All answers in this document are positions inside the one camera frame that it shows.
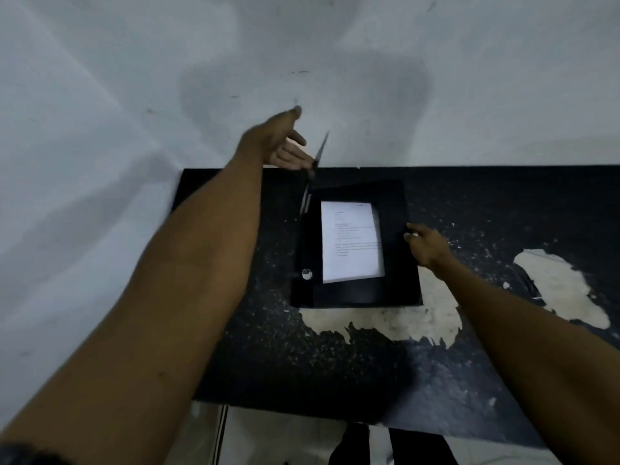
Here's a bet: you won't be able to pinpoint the black file folder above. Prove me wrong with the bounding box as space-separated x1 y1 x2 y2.
290 131 423 310

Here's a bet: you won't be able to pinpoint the metal table leg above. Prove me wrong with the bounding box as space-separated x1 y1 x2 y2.
211 405 230 465

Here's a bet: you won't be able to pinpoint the person's right forearm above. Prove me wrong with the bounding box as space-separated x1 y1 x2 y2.
426 258 620 465

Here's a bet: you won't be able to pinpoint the person's left hand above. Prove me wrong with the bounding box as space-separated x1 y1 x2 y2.
235 106 315 171

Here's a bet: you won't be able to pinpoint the person's black trousers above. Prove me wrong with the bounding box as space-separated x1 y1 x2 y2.
328 422 459 465

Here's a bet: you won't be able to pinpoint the person's left forearm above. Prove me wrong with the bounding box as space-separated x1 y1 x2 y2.
0 149 265 465

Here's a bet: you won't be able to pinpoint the person's dark sleeve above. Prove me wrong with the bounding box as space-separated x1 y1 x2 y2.
0 443 74 465

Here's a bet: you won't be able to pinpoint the white printed paper sheet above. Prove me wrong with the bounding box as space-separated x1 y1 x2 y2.
320 201 386 284

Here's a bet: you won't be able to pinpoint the person's right hand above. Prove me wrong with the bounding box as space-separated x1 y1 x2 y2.
403 222 457 281

